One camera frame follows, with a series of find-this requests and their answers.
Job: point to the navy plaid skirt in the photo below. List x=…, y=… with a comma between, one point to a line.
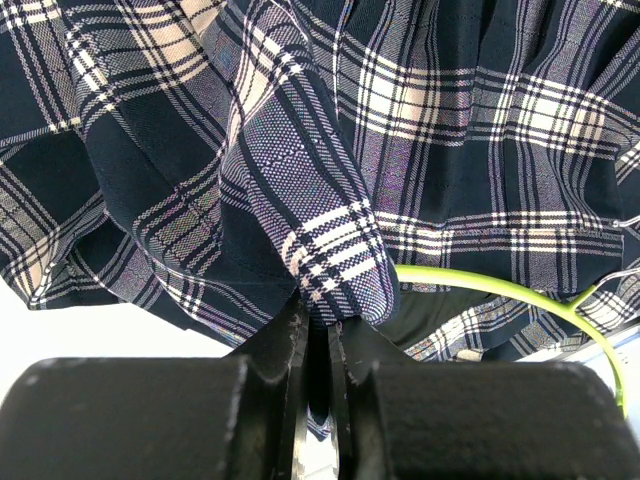
x=203, y=160

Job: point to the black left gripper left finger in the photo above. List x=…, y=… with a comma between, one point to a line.
x=241, y=416

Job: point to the green hanger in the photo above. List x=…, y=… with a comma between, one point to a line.
x=566, y=311

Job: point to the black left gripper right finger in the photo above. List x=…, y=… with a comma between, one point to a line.
x=397, y=418

